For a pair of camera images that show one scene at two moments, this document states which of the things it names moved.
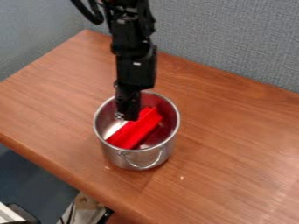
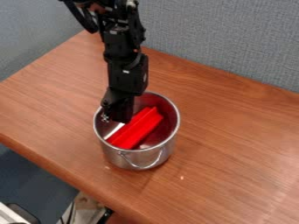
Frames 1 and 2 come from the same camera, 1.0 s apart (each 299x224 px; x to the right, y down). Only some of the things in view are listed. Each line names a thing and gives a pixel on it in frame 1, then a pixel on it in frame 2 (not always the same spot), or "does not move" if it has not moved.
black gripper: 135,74 -> 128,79
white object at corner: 14,214 does not move
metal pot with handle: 158,144 does not move
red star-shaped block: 127,136 does not move
